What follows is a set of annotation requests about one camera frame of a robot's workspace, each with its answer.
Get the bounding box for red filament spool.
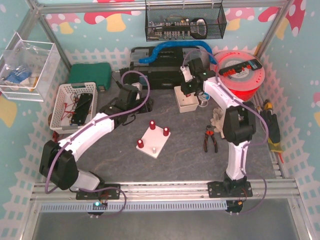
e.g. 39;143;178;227
210;50;265;101

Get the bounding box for clear acrylic wall box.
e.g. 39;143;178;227
0;33;61;102

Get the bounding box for white perforated basket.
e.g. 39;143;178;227
49;82;98;134

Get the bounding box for red spring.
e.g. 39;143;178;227
163;127;170;137
149;120;156;130
137;139;144;149

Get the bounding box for white peg base plate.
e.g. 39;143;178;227
136;125;171;159

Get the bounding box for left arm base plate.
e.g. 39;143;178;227
75;183;122;201

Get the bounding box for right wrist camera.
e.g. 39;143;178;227
180;66;193;83

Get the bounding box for white spring box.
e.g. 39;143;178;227
174;86;199;113

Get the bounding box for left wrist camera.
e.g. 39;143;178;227
131;82;143;95

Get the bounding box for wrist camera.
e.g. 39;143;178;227
131;82;143;95
180;66;193;83

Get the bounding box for black terminal strip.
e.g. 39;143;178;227
218;59;262;77

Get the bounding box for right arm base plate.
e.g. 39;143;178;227
207;180;253;198

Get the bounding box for purple cable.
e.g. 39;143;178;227
182;49;270;216
44;70;151;215

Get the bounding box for grey slotted cable duct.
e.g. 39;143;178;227
40;200;227;213

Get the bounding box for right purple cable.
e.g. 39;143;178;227
182;49;270;216

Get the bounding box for black screwdriver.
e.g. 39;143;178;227
111;74;123;89

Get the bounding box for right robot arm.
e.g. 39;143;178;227
180;58;256;194

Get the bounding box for green plastic case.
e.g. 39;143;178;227
67;62;112;91

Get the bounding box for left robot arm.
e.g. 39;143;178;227
39;84;151;194

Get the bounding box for black wire mesh basket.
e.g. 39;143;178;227
144;0;227;42

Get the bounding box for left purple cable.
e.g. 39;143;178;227
44;70;151;215

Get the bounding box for small solder wire spool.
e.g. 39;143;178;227
197;92;210;108

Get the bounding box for orange black pliers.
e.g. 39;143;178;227
202;124;219;154

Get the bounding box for black plastic toolbox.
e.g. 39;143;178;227
129;46;202;90

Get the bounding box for blue corrugated hose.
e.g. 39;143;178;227
138;41;218;66

